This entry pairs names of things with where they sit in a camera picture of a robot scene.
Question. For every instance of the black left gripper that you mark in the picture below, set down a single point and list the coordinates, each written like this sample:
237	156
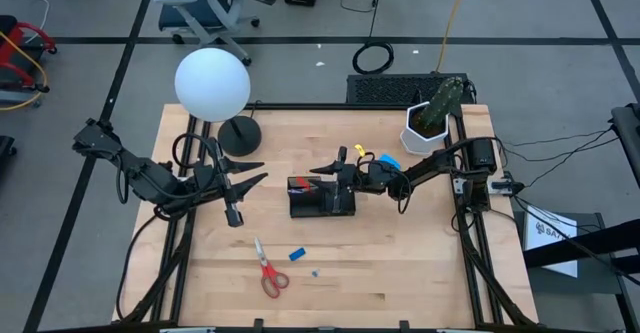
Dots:
205	180

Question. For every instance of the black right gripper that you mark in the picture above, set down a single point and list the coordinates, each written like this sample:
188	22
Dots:
372	179

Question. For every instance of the orange highlighter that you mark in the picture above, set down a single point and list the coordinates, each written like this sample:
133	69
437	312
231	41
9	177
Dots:
302	182

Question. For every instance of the blue sticky note pad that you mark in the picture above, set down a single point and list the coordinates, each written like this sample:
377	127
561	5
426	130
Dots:
390	162

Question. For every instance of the blue eraser block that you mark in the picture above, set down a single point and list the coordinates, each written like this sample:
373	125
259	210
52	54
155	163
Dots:
297	254

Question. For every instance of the blue binder clip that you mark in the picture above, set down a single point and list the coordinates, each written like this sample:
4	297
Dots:
315	273

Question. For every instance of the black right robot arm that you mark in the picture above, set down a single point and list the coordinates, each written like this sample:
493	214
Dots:
435	165

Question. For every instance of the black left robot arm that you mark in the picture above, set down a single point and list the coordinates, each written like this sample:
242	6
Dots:
145	178

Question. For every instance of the black mesh desk organizer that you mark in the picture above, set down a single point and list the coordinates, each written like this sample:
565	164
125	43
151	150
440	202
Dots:
312	208

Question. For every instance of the blue grey office chair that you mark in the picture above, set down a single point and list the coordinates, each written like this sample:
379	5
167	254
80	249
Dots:
185	13

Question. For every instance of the yellow tape tag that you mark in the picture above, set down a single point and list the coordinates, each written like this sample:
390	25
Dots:
360	150

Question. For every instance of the white globe table lamp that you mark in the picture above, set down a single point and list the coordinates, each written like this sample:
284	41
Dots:
212	85

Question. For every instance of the black perforated case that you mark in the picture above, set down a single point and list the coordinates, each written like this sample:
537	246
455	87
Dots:
380	89

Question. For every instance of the white printed paper sheet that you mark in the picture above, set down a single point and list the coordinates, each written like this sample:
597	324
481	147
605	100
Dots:
550	253

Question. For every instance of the red and black cart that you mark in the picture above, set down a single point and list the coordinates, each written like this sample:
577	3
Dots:
12	38

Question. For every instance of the black diagonal beam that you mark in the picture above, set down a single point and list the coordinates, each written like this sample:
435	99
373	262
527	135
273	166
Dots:
600	240

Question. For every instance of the grey side table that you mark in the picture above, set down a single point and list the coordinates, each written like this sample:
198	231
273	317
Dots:
595	278

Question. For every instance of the black aluminium table frame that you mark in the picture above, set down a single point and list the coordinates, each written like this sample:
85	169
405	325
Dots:
350	106

